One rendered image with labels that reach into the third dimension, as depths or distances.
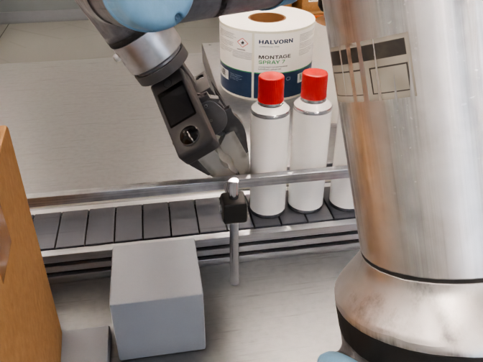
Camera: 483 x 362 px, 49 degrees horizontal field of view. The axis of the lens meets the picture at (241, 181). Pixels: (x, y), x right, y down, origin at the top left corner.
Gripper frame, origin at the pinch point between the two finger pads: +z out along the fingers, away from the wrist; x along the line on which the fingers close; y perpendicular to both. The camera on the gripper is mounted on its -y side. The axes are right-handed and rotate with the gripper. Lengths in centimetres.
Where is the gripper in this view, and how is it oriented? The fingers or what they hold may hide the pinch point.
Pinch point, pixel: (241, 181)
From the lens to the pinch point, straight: 73.7
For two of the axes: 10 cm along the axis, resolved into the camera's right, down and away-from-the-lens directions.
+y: -1.7, -5.3, 8.3
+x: -8.5, 5.0, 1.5
